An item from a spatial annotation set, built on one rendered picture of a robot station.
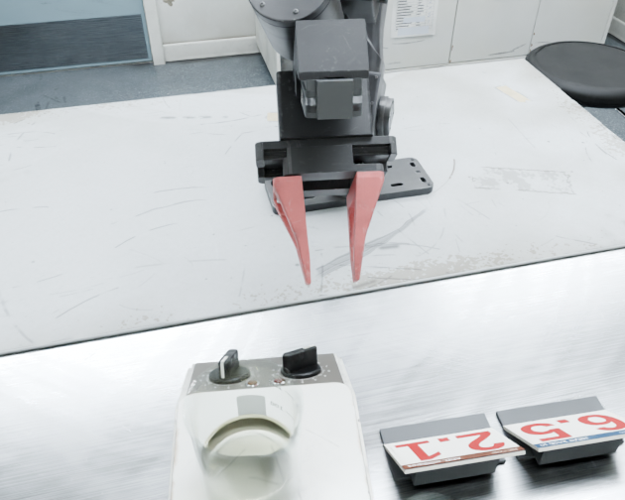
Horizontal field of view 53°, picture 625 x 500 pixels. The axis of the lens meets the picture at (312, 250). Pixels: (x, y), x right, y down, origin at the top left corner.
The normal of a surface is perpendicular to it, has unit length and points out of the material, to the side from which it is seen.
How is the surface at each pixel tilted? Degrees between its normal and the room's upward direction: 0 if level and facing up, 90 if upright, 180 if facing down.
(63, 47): 90
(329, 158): 40
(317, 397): 0
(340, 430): 0
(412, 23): 88
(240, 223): 0
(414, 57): 90
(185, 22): 90
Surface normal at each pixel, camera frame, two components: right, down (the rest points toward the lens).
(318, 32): 0.06, -0.16
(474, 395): 0.00, -0.76
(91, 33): 0.24, 0.63
